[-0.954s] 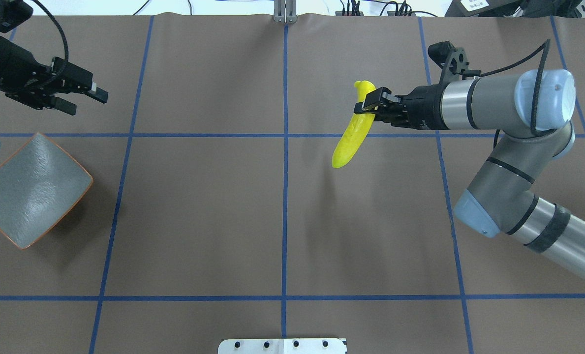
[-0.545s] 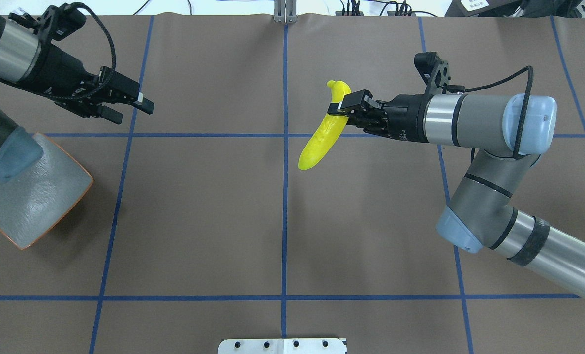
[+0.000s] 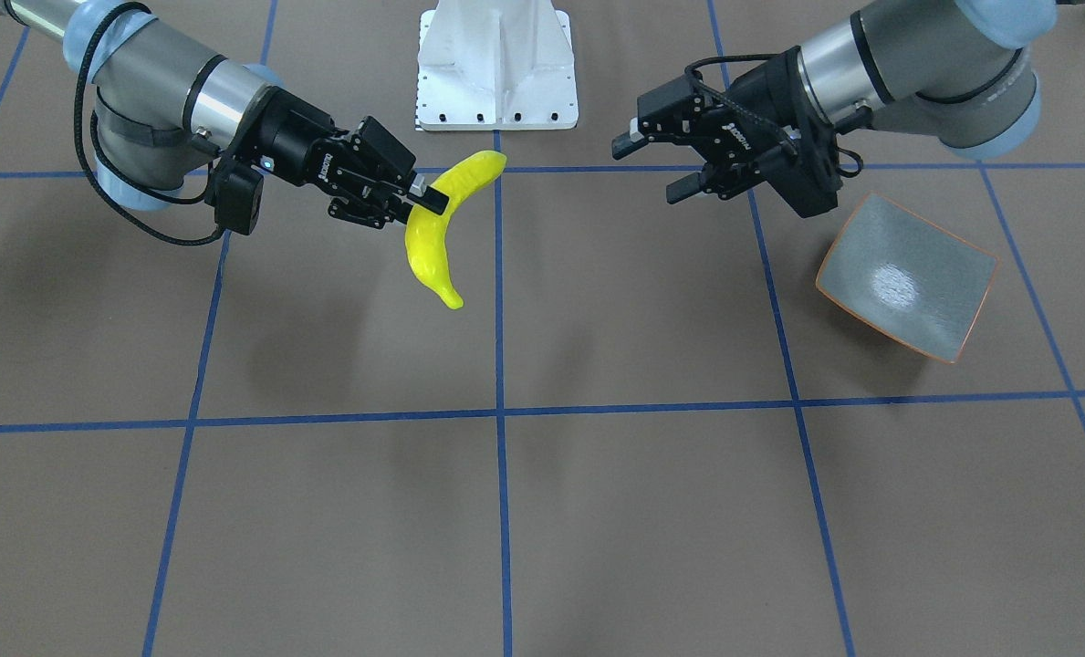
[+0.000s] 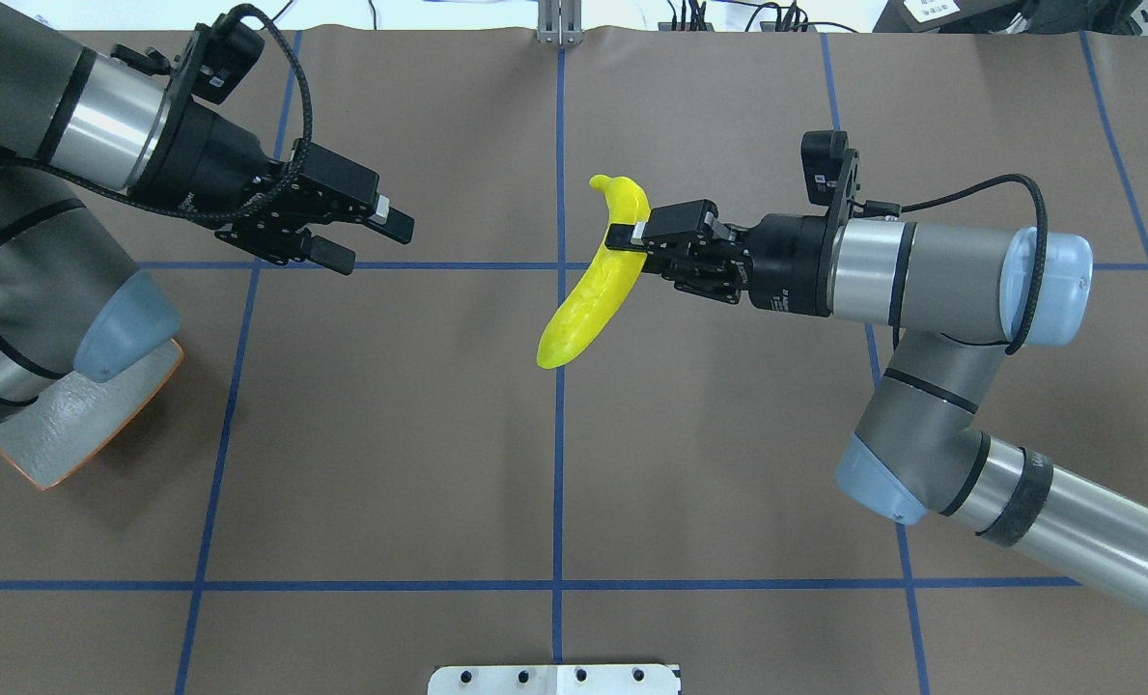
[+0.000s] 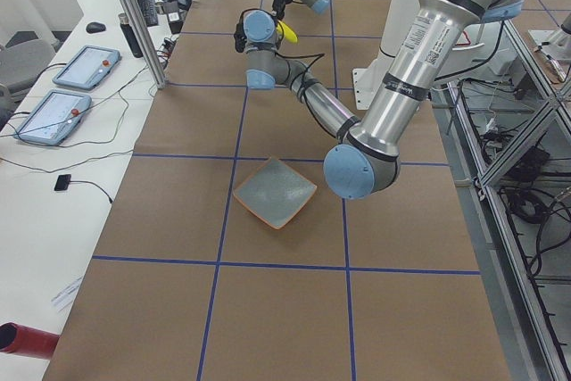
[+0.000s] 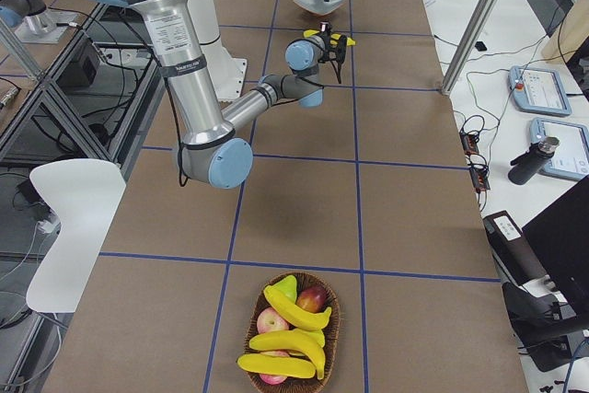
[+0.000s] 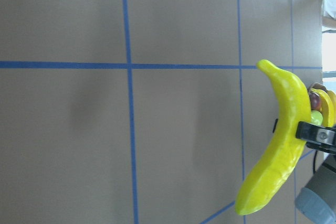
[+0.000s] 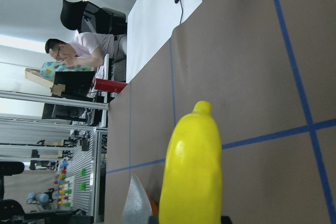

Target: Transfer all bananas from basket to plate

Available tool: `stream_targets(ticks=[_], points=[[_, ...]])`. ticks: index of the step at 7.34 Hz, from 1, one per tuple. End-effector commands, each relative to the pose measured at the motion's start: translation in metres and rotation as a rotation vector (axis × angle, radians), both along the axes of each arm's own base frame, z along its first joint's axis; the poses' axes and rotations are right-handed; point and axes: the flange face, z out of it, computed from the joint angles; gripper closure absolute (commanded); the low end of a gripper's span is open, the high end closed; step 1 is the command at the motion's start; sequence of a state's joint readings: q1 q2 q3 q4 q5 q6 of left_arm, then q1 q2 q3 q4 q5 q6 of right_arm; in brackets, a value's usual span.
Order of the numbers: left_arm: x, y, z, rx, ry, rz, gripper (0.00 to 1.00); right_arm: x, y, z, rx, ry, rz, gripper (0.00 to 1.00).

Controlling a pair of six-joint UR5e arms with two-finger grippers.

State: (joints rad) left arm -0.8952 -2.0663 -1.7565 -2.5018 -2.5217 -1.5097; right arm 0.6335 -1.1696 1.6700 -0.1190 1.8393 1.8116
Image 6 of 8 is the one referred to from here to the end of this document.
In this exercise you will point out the grey square plate orange rim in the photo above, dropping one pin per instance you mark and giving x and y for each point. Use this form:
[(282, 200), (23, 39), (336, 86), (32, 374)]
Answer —
[(319, 8)]

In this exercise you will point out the pink apple front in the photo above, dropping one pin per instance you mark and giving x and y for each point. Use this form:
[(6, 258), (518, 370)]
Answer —
[(274, 379)]

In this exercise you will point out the teach pendant rear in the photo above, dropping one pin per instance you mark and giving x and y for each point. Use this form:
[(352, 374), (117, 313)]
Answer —
[(538, 91)]

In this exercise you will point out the orange circuit board front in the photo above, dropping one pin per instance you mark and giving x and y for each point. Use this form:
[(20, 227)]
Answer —
[(479, 179)]

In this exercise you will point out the black monitor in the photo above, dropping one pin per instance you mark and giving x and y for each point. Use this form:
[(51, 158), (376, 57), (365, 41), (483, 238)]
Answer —
[(559, 238)]

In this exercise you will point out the yellow banana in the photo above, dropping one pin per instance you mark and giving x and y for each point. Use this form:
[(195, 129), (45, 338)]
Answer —
[(337, 38), (276, 365), (292, 340), (293, 313)]

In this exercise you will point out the pink apple rear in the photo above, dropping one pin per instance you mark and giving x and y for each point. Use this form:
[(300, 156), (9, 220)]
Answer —
[(270, 320)]

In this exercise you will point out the orange circuit board rear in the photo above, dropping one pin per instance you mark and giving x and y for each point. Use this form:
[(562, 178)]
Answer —
[(469, 143)]

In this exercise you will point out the aluminium frame post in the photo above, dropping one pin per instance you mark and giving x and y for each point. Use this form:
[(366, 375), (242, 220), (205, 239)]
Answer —
[(475, 25)]

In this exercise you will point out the red yellow mango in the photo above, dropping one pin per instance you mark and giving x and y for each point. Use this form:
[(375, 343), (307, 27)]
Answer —
[(312, 299)]

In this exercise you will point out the teach pendant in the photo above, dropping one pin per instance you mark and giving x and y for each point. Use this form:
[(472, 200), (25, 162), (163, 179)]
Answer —
[(538, 91), (571, 158)]

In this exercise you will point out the white camera stand column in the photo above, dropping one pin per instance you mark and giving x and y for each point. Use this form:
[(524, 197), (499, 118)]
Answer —
[(227, 73)]

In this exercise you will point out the black box white label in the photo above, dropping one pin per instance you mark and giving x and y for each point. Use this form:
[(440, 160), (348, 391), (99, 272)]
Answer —
[(512, 248)]

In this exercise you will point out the teach pendant front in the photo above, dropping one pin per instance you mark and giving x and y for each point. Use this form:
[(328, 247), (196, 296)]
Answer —
[(571, 158)]

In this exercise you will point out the pink apple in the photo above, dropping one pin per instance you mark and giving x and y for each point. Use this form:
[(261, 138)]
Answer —
[(270, 320), (274, 379)]

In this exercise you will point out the orange circuit board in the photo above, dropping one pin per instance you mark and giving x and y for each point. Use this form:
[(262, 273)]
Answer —
[(479, 179), (469, 143)]

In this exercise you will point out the woven brown fruit basket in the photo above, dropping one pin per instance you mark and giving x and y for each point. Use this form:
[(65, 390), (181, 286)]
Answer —
[(306, 280)]

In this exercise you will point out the dark grey bottle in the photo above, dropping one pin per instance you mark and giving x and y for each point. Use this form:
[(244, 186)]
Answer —
[(525, 166)]

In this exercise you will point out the green pear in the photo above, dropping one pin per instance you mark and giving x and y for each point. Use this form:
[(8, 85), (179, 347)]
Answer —
[(288, 287)]

